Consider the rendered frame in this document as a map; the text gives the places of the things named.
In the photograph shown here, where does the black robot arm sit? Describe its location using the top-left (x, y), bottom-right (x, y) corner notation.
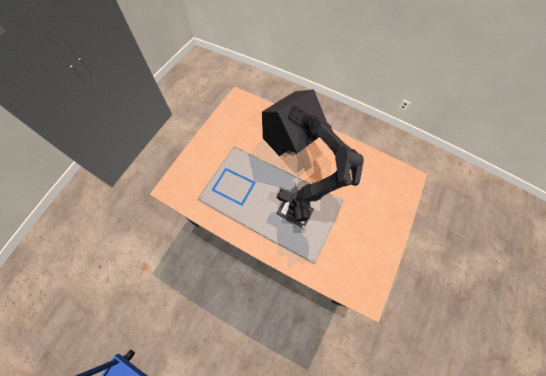
top-left (276, 105), bottom-right (364, 222)

